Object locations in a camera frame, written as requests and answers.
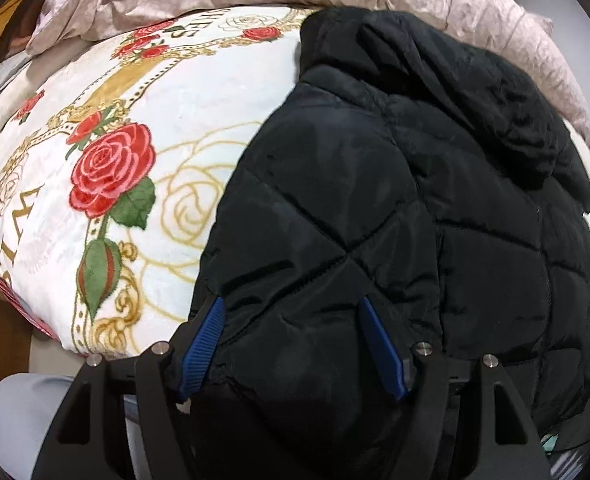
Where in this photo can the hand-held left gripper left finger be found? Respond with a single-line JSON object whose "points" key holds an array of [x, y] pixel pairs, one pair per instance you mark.
{"points": [[205, 345]]}

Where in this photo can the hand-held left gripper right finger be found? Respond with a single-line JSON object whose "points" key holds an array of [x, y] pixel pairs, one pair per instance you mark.
{"points": [[382, 350]]}

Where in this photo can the black puffer jacket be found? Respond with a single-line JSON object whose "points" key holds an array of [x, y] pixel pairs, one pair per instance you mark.
{"points": [[375, 200]]}

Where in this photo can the rose printed white blanket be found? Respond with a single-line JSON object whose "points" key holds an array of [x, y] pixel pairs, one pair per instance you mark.
{"points": [[190, 110]]}

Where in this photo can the brown blanket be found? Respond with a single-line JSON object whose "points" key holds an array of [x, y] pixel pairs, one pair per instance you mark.
{"points": [[15, 40]]}

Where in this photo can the wooden bed headboard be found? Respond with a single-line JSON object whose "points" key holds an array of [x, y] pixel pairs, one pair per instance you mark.
{"points": [[5, 10]]}

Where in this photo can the wooden bed side rail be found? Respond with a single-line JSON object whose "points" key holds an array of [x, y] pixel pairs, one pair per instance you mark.
{"points": [[0, 345]]}

